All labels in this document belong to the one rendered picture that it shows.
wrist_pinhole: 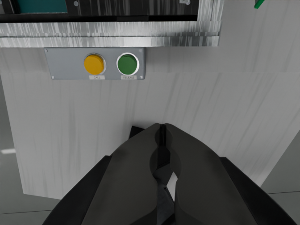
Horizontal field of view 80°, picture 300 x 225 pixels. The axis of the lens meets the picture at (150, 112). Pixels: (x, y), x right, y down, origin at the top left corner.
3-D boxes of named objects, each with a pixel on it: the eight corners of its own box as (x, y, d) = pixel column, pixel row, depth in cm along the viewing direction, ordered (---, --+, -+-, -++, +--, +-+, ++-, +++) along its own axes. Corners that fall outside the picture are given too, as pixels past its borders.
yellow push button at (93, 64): (106, 72, 40) (104, 75, 38) (88, 72, 40) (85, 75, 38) (104, 53, 38) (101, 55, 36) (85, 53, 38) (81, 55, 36)
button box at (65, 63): (146, 72, 45) (144, 80, 39) (63, 72, 46) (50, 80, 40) (145, 43, 42) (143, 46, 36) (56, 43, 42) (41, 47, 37)
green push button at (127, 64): (138, 72, 40) (137, 75, 38) (119, 72, 40) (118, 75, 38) (137, 53, 38) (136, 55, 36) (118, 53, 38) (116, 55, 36)
